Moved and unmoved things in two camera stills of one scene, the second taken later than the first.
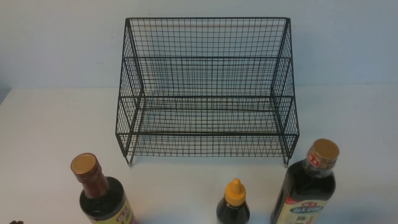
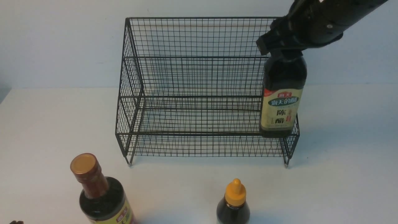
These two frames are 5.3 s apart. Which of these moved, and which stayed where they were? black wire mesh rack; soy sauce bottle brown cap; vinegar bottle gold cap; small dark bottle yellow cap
Moved: vinegar bottle gold cap
Stayed: soy sauce bottle brown cap; black wire mesh rack; small dark bottle yellow cap
